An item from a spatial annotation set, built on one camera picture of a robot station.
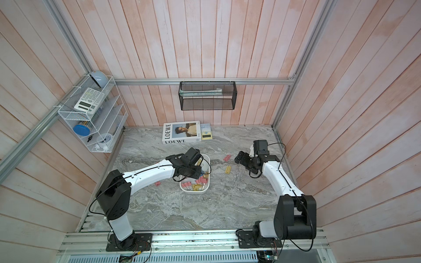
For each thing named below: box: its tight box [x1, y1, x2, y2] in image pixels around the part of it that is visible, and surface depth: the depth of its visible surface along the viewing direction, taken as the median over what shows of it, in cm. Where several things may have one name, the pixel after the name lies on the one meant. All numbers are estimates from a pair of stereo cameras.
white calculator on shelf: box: [74, 87, 105, 114], surface depth 77 cm
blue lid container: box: [73, 124, 91, 137], surface depth 78 cm
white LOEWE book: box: [162, 120, 202, 145], surface depth 114 cm
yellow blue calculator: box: [200, 122, 213, 141], surface depth 117 cm
